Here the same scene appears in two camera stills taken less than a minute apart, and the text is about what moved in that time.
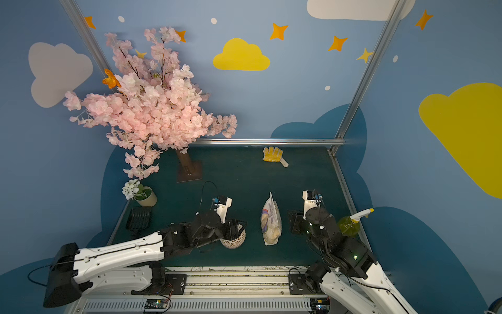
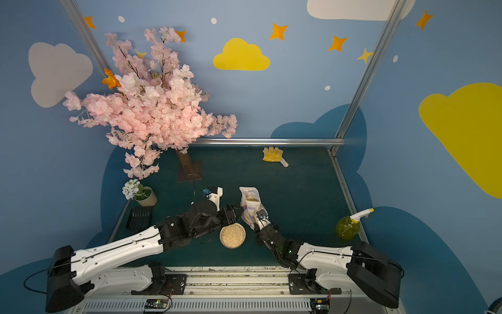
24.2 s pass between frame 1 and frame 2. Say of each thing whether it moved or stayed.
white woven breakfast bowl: stayed
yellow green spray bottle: stayed
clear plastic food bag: moved
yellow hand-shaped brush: stayed
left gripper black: moved
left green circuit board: stayed
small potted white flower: stayed
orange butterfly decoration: stayed
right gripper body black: moved
